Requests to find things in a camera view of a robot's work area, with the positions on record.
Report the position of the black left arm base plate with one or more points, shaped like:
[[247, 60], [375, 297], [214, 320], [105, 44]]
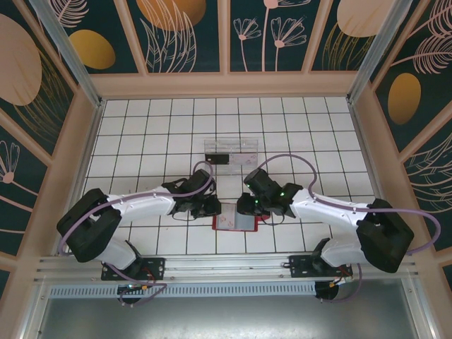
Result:
[[155, 270]]

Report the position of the aluminium frame post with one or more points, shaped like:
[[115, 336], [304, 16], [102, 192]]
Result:
[[372, 53], [72, 60]]

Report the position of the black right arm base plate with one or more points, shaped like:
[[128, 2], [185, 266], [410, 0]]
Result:
[[300, 268]]

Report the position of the black credit card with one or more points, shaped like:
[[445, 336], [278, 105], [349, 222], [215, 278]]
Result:
[[217, 159]]

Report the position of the aluminium mounting rail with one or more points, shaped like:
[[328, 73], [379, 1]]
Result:
[[226, 268]]

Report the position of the clear acrylic card stand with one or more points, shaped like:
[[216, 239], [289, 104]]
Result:
[[229, 144]]

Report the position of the grey metal sheet panel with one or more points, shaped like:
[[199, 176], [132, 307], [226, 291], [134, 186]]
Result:
[[226, 318]]

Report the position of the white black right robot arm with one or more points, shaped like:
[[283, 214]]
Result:
[[328, 212]]

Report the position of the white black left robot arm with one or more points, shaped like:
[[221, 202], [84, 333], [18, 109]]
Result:
[[141, 208]]

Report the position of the red card holder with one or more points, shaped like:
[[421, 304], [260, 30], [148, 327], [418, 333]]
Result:
[[245, 223]]

